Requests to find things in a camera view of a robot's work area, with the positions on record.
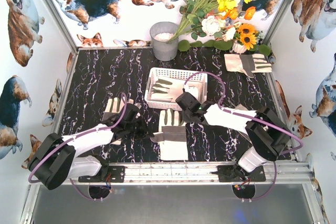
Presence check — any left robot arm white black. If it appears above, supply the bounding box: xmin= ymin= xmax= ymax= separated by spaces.
xmin=27 ymin=103 xmax=154 ymax=190

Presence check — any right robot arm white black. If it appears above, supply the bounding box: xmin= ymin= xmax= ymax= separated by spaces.
xmin=175 ymin=92 xmax=290 ymax=173

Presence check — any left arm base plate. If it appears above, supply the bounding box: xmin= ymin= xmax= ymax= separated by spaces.
xmin=78 ymin=165 xmax=125 ymax=183

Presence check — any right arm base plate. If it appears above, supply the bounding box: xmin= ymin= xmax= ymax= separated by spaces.
xmin=211 ymin=164 xmax=266 ymax=182

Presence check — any white plastic storage basket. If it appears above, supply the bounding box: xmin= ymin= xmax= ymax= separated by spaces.
xmin=144 ymin=67 xmax=208 ymax=111

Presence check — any grey metal bucket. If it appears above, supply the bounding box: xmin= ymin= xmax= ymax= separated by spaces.
xmin=150 ymin=22 xmax=179 ymax=61

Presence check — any right edge work glove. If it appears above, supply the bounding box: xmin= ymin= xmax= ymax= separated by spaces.
xmin=234 ymin=104 xmax=256 ymax=117

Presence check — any artificial flower bouquet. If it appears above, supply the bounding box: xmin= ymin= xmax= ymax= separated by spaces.
xmin=175 ymin=0 xmax=276 ymax=56

